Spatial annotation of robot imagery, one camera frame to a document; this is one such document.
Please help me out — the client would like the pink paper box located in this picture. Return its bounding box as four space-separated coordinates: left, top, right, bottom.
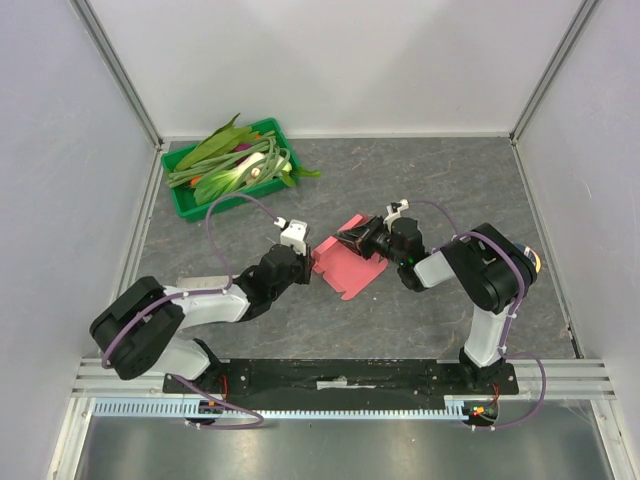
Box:
312 236 388 301

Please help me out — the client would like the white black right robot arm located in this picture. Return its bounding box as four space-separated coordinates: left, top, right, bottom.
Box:
335 217 541 394

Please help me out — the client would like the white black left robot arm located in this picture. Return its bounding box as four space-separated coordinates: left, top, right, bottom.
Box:
89 244 313 393

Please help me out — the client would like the blue white book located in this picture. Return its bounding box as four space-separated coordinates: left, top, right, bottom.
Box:
176 276 229 290

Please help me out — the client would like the green long beans bundle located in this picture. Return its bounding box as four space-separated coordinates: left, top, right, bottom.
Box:
166 131 292 190

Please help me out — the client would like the bok choy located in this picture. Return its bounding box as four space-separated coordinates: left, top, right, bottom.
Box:
194 166 249 206

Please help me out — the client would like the white radish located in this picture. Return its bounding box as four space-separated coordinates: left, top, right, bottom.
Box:
238 152 293 179

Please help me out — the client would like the yellow masking tape roll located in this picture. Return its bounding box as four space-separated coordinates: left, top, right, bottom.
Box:
514 243 542 273

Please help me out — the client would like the green leafy vegetable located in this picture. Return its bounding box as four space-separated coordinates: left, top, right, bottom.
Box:
174 113 253 172

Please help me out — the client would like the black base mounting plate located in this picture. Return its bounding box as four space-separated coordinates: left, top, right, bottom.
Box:
191 359 519 398

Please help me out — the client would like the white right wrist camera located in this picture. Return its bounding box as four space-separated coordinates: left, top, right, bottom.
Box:
383 199 409 232

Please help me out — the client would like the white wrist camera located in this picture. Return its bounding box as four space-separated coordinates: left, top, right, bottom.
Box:
383 199 409 232
274 217 309 256

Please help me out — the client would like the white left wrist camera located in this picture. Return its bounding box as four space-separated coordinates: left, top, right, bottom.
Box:
274 217 309 256

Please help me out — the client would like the light blue cable duct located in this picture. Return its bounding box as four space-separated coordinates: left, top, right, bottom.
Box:
92 395 476 419

